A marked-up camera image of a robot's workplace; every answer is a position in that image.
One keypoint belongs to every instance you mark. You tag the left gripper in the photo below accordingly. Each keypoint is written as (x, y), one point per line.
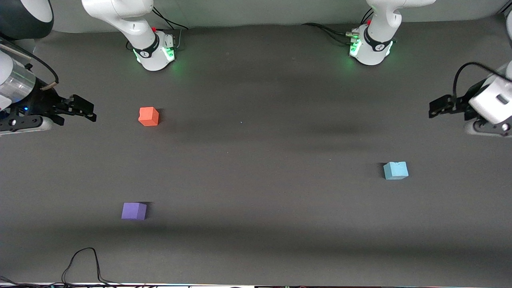
(460, 102)

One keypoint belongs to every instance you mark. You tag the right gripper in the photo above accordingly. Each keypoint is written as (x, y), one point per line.
(42, 102)

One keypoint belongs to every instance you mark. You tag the light blue block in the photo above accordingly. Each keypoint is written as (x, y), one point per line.
(396, 170)

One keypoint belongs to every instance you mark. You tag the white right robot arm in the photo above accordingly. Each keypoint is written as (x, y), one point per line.
(128, 20)

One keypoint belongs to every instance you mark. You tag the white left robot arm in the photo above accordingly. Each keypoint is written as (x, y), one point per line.
(378, 28)

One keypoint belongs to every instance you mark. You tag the orange block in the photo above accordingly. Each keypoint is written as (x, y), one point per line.
(148, 116)

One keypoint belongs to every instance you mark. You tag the purple block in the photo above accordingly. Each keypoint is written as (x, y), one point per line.
(134, 211)

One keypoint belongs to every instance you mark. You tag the grey metal frame rod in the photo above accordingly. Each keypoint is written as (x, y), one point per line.
(16, 51)

